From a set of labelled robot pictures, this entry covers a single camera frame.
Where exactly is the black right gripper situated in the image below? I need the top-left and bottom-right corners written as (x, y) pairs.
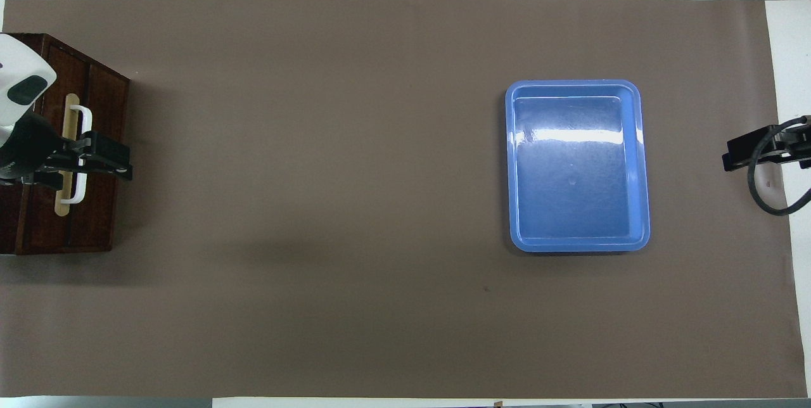
top-left (723, 124), bottom-right (811, 172)

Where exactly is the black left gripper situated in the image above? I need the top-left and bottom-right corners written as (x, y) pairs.
top-left (0, 110), bottom-right (134, 186)

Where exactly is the wooden drawer with white handle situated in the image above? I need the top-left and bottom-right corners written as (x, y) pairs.
top-left (25, 37), bottom-right (94, 253)

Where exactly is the dark wooden cabinet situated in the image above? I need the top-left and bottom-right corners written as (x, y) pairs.
top-left (0, 33), bottom-right (131, 255)

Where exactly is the blue plastic tray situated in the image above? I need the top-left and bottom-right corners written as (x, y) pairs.
top-left (505, 80), bottom-right (651, 252)

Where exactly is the brown table mat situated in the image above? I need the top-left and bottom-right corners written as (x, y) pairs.
top-left (0, 0), bottom-right (808, 399)

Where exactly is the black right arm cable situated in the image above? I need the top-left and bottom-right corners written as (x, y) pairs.
top-left (748, 115), bottom-right (811, 216)

